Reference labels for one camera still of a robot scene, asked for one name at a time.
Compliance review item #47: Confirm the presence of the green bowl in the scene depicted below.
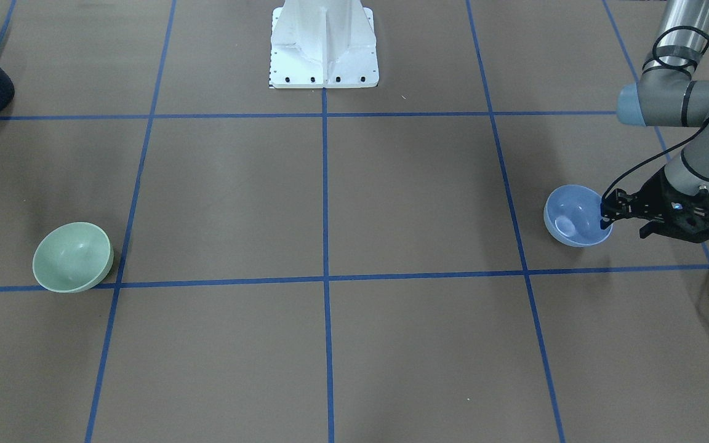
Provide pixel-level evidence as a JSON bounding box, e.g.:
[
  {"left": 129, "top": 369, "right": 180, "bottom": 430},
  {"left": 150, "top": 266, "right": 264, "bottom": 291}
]
[{"left": 32, "top": 222, "right": 114, "bottom": 293}]

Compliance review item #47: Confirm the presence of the blue bowl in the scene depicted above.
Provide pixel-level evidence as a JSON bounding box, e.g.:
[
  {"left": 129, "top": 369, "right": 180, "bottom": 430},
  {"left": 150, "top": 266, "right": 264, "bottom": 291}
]
[{"left": 543, "top": 185, "right": 612, "bottom": 249}]

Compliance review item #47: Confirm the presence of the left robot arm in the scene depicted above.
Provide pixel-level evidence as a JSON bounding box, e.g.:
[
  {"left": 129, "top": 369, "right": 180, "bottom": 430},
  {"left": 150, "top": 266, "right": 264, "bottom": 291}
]
[{"left": 600, "top": 1, "right": 709, "bottom": 244}]

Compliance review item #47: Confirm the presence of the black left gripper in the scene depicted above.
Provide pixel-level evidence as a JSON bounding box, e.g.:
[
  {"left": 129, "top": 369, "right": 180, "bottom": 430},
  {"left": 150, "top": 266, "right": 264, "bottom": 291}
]
[{"left": 599, "top": 169, "right": 709, "bottom": 243}]

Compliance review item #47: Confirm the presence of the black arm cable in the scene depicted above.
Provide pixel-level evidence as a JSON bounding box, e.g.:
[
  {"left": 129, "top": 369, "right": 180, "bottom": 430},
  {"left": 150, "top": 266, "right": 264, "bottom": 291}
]
[{"left": 601, "top": 25, "right": 709, "bottom": 204}]

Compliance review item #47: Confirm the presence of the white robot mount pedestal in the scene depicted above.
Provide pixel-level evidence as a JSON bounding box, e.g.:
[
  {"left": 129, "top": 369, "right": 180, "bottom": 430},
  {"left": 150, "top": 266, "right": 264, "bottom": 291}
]
[{"left": 268, "top": 1, "right": 380, "bottom": 89}]

